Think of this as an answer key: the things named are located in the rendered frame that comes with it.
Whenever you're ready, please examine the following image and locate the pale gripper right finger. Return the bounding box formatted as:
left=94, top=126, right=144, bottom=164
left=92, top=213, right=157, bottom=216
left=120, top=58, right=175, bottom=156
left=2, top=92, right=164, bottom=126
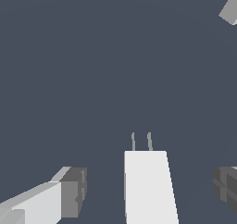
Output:
left=211, top=166, right=237, bottom=217

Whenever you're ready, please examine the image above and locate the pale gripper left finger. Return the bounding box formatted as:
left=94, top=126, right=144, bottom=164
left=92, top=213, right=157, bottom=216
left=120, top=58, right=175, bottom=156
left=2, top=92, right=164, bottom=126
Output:
left=0, top=166, right=88, bottom=224

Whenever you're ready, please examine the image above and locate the white charger with two prongs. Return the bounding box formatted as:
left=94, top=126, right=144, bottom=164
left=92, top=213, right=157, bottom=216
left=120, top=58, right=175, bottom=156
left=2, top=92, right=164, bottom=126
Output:
left=123, top=131, right=180, bottom=224

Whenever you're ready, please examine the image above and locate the grey wall socket block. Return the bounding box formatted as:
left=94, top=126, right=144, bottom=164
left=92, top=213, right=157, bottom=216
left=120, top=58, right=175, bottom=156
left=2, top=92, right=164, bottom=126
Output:
left=218, top=0, right=237, bottom=26

